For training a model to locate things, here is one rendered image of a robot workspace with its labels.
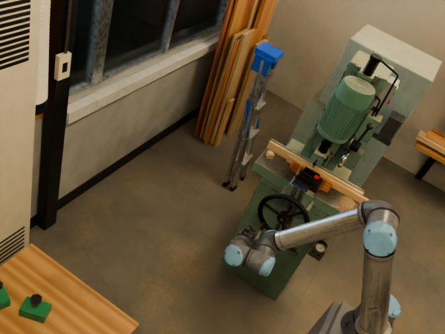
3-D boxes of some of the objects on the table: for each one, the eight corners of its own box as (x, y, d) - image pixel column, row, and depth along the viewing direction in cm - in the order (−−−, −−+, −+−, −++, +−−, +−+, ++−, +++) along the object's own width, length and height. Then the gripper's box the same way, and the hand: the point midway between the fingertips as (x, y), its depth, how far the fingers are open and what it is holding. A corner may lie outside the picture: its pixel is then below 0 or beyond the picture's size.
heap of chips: (336, 207, 248) (338, 203, 246) (342, 195, 257) (344, 191, 256) (350, 215, 246) (353, 211, 245) (355, 203, 256) (357, 199, 254)
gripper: (258, 242, 215) (268, 227, 235) (236, 228, 217) (247, 215, 237) (250, 256, 218) (261, 240, 238) (228, 242, 220) (240, 228, 240)
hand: (251, 233), depth 237 cm, fingers open, 6 cm apart
